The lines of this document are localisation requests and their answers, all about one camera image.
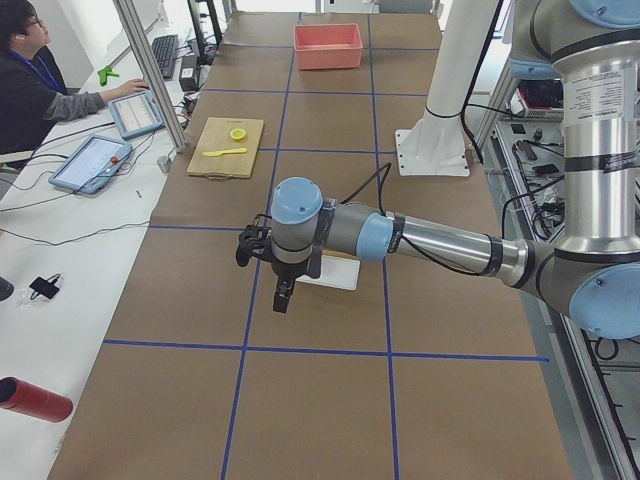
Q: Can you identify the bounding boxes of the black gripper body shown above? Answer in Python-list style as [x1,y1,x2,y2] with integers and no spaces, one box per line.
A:
[271,259,306,291]

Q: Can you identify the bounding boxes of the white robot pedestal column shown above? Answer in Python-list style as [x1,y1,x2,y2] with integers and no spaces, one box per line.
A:
[396,0,502,177]

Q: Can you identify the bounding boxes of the seated person in black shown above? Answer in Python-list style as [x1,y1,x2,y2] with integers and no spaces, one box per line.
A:
[1,1,148,154]

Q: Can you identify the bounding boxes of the green plastic clip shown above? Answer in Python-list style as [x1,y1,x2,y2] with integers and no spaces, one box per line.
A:
[97,65,120,87]

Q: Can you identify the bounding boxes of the far blue teach pendant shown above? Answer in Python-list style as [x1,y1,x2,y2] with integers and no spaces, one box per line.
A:
[107,90,164,140]

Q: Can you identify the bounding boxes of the blue teach pendant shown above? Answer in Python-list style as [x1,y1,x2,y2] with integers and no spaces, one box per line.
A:
[107,90,164,140]
[48,135,133,194]

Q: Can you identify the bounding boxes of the small black device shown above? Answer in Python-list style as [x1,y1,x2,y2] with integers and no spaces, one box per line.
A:
[29,274,60,300]

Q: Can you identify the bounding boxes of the yellow plastic knife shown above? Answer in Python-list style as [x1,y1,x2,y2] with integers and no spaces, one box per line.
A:
[201,147,248,158]

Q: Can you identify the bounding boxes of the wooden cutting board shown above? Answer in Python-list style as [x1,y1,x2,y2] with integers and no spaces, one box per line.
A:
[186,117,264,179]

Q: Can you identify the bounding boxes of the black power adapter box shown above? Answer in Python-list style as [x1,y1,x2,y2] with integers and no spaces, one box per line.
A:
[179,55,200,92]

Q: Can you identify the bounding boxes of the yellow lemon slices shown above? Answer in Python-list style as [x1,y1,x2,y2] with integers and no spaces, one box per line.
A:
[229,128,247,141]

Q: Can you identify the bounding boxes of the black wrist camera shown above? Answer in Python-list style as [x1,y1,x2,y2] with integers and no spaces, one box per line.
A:
[235,213,275,267]

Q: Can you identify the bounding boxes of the pink plastic bin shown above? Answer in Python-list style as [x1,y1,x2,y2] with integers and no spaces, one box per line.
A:
[294,23,363,70]

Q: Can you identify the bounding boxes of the black keyboard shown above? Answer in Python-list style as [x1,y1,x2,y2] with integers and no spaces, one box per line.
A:
[151,34,178,80]

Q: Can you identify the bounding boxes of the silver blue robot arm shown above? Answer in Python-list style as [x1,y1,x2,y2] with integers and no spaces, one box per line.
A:
[265,1,639,339]

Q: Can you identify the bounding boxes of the red cylinder tube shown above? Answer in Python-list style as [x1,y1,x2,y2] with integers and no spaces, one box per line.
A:
[1,377,73,423]

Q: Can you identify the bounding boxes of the white rectangular tray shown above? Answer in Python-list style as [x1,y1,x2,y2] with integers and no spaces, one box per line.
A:
[299,254,361,291]

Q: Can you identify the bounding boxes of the aluminium frame post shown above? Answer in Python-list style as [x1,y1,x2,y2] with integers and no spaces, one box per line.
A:
[113,0,187,153]

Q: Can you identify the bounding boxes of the near blue teach pendant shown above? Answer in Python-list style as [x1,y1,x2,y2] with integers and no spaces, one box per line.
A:
[48,135,133,194]

